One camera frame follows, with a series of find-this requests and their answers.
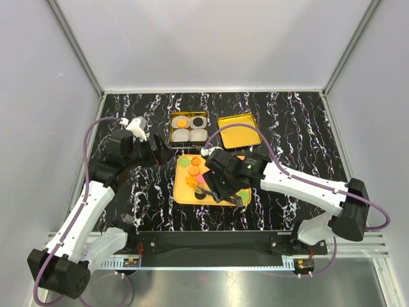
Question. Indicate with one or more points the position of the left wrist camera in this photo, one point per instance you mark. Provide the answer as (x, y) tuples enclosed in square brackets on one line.
[(136, 126)]

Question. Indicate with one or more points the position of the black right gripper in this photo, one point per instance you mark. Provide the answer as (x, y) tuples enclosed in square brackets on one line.
[(212, 180)]

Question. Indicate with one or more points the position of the black sandwich cookie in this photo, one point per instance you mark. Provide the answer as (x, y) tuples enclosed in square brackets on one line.
[(197, 121), (200, 196)]

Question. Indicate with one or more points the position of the yellow plastic tray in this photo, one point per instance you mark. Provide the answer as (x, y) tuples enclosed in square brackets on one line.
[(183, 194)]

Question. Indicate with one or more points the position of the aluminium frame rail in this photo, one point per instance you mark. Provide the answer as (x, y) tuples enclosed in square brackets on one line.
[(373, 246)]

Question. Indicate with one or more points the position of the left control board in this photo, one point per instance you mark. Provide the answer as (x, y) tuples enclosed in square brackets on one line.
[(131, 262)]

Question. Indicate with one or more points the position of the dark cookie tin box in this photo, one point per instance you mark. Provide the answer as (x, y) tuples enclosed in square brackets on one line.
[(189, 114)]

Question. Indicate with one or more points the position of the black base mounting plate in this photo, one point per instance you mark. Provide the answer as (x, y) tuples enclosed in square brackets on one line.
[(242, 249)]

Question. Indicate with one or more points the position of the orange swirl cookie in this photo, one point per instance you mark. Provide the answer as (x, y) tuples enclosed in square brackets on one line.
[(196, 161)]

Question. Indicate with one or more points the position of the white paper cup liner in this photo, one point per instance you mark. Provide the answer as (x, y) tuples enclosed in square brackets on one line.
[(180, 136), (202, 127), (175, 119), (198, 135)]

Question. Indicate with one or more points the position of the gold tin lid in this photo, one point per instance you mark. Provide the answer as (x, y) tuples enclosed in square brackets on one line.
[(238, 136)]

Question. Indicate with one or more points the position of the metal tongs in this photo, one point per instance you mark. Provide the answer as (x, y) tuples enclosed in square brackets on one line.
[(207, 192)]

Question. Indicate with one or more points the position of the orange round cookie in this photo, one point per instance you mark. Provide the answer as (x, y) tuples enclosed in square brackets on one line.
[(194, 170), (182, 123)]

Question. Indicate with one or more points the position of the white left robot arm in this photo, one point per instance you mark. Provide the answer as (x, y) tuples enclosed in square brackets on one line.
[(67, 262)]

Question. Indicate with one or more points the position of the pink sandwich cookie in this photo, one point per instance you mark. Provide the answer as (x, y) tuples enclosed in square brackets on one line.
[(200, 179)]

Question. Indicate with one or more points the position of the right control board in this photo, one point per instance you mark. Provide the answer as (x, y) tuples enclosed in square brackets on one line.
[(305, 264)]

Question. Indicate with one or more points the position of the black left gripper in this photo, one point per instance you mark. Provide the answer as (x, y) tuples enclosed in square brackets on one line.
[(161, 149)]

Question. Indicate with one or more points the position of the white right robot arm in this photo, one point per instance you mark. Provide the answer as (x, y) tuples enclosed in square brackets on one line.
[(344, 210)]

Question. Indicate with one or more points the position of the green sandwich cookie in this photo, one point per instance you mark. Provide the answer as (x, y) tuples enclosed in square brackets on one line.
[(245, 196), (184, 162)]

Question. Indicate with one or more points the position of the control board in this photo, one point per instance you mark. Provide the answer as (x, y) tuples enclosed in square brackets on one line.
[(305, 264), (131, 262)]

